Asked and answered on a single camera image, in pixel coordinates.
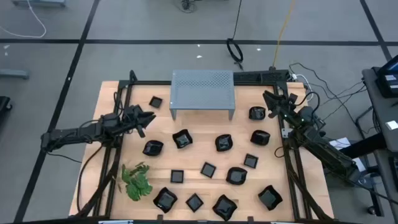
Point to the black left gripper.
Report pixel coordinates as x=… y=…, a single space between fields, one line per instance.
x=132 y=116

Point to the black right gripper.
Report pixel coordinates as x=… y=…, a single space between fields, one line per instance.
x=284 y=109

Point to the small black square plate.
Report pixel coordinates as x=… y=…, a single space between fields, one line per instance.
x=208 y=170
x=194 y=202
x=251 y=161
x=155 y=102
x=177 y=176

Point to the black rounded wavy plate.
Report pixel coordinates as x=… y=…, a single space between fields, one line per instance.
x=257 y=113
x=224 y=143
x=236 y=176
x=153 y=148
x=260 y=137

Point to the black wavy square plate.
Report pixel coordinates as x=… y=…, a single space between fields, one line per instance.
x=182 y=139
x=270 y=198
x=224 y=208
x=165 y=200

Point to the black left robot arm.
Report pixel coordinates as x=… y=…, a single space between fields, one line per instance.
x=77 y=132

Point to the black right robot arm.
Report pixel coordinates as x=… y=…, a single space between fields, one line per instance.
x=326 y=151

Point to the black perforated power box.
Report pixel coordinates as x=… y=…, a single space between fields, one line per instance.
x=275 y=76
x=247 y=77

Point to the silver mounting plate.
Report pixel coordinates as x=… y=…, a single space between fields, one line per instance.
x=286 y=133

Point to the grey perforated metal shelf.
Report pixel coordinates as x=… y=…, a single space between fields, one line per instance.
x=202 y=93

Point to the green artificial leaf plant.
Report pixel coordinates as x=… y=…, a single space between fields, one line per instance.
x=138 y=186

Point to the white paper sheet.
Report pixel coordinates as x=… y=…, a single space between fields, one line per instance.
x=340 y=143

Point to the black desk support bar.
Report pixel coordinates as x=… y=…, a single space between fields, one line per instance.
x=367 y=146

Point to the grey side desk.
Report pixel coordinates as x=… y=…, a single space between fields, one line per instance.
x=380 y=119

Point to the black laptop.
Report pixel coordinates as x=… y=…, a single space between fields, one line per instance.
x=387 y=84

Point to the white note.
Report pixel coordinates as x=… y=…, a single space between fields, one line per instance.
x=392 y=125

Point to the grey table foot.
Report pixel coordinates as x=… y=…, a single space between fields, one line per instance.
x=14 y=74

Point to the black caster wheel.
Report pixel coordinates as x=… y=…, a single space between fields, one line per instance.
x=371 y=211

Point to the grey table base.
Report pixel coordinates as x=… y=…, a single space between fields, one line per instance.
x=38 y=2

